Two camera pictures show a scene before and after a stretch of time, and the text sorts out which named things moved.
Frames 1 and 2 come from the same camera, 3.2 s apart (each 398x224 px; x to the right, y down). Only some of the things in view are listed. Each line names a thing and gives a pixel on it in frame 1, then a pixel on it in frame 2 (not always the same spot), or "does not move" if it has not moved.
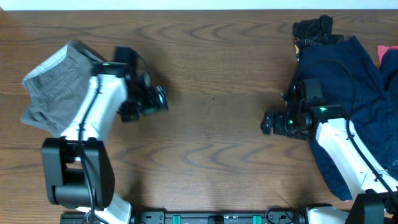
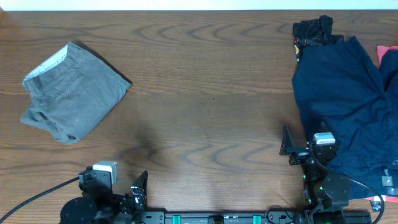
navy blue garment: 367,93 does not move
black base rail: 191,217 does not move
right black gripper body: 287,124 -> 300,156
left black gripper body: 137,106 -> 123,196
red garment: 382,50 does not move
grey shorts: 55,91 does not move
